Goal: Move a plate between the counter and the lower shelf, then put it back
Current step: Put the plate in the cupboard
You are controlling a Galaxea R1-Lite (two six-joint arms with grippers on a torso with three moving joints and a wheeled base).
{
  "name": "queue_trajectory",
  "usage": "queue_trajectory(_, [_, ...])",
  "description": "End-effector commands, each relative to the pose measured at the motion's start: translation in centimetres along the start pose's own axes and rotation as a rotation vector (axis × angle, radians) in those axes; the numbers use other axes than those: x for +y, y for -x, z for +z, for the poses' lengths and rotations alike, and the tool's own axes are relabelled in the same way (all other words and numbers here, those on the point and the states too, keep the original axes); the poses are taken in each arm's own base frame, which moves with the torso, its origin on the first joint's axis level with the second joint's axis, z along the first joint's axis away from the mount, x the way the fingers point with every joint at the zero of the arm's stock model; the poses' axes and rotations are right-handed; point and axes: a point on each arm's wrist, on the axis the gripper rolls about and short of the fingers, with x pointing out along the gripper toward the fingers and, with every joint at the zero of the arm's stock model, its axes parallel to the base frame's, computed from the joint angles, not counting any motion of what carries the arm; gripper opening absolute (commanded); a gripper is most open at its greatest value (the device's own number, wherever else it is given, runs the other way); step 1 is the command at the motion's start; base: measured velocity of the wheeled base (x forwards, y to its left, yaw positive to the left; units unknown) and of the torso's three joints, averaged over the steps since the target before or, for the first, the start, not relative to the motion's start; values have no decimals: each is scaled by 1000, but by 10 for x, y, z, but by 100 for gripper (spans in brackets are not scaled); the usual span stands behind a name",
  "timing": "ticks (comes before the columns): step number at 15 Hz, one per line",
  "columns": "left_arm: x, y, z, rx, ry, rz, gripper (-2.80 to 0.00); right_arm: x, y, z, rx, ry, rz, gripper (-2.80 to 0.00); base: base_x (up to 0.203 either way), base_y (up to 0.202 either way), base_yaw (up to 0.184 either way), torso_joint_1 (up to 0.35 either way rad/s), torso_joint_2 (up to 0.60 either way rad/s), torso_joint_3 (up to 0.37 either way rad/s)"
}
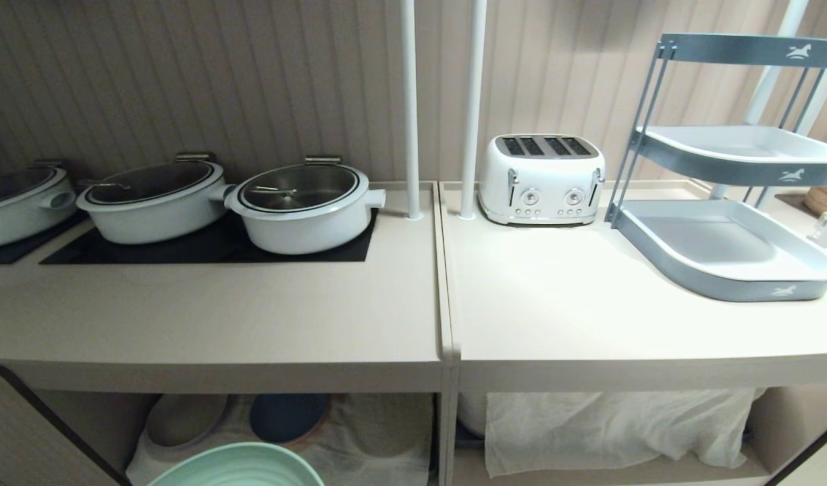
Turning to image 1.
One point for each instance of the mint green ribbed bowl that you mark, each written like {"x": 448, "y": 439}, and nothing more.
{"x": 241, "y": 466}

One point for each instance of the white pot with glass lid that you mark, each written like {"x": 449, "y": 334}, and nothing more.
{"x": 153, "y": 212}
{"x": 11, "y": 209}
{"x": 305, "y": 219}

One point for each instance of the dark blue plate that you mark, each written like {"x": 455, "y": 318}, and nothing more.
{"x": 288, "y": 415}

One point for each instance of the white slanted pole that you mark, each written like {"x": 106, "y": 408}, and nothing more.
{"x": 767, "y": 88}

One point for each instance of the beige plate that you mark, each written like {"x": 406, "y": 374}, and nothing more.
{"x": 183, "y": 418}

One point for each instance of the white four-slot toaster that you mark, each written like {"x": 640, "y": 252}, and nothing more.
{"x": 541, "y": 185}

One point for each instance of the grey three-tier corner rack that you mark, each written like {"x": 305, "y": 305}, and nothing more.
{"x": 724, "y": 256}

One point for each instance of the white vertical pole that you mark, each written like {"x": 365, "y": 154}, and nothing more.
{"x": 410, "y": 108}
{"x": 472, "y": 108}

